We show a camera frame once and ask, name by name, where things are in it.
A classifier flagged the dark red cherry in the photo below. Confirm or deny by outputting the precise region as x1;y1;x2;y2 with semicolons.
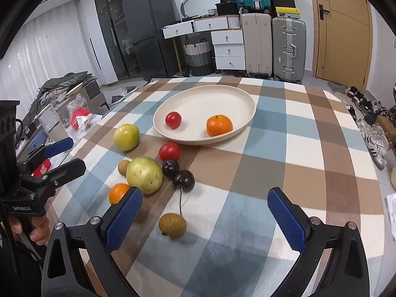
173;170;196;219
162;159;181;180

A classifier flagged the checkered tablecloth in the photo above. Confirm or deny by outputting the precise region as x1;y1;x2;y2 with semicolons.
46;76;384;297

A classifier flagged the dark grey refrigerator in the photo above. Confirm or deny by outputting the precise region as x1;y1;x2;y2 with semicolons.
122;0;180;81

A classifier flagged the yellow and black shoe box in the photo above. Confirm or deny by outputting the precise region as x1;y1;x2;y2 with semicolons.
275;6;300;19

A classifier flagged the cream round plate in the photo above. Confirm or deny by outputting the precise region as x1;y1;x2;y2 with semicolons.
153;85;256;145

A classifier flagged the yellow-green round citrus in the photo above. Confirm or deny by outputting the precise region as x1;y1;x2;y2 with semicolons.
113;124;140;152

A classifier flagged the clear plastic bag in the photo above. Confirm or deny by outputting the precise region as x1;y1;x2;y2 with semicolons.
66;94;102;137

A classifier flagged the orange mandarin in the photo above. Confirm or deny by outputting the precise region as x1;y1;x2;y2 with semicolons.
206;115;233;137
108;183;131;205

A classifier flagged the white vanity desk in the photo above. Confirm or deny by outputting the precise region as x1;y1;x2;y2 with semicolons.
161;15;241;75

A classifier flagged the clear plastic box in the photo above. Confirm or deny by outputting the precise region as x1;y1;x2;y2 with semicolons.
37;103;67;140

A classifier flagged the red tomato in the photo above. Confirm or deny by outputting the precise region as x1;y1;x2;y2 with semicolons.
165;112;182;129
159;142;181;162

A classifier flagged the pile of shoes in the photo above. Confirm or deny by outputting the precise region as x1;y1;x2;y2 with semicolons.
328;80;396;171

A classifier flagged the person's left hand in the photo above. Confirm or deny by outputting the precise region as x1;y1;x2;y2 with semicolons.
8;215;50;247

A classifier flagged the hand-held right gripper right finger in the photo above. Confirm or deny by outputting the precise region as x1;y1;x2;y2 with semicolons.
267;187;370;297

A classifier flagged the blue storage box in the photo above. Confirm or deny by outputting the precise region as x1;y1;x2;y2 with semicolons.
28;128;47;149

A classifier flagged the white curtain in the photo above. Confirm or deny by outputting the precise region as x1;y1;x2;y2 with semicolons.
0;9;102;106

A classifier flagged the grey metal box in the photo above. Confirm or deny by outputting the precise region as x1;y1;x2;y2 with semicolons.
83;79;109;118

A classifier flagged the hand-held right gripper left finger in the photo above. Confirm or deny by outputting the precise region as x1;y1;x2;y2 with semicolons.
41;186;143;297

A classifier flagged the dark clothes pile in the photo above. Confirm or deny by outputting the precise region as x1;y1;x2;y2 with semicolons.
29;72;93;124

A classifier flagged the large green guava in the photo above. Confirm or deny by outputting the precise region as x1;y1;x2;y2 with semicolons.
126;156;164;196

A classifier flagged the beige suitcase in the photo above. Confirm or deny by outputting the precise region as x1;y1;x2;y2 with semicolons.
241;12;273;79

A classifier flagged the woven laundry basket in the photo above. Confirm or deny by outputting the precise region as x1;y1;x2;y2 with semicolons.
182;39;215;76

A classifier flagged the red box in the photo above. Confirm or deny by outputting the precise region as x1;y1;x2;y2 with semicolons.
32;158;51;177

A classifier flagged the oval mirror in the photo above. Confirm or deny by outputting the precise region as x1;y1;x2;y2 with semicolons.
181;0;220;17

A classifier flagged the silver suitcase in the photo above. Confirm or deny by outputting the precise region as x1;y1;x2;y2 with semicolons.
272;16;307;85

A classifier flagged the wooden door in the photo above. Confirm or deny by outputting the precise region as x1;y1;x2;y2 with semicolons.
311;0;372;92

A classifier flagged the black glass cabinet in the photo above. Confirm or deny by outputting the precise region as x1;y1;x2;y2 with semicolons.
93;0;130;81

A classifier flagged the white drawer chest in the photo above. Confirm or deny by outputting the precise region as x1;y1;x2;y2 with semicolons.
211;29;246;70

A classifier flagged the black storage box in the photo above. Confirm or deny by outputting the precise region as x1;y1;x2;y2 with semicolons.
216;2;241;16

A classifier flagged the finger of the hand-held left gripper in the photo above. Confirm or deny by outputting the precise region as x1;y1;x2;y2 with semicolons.
20;158;86;194
15;138;74;175

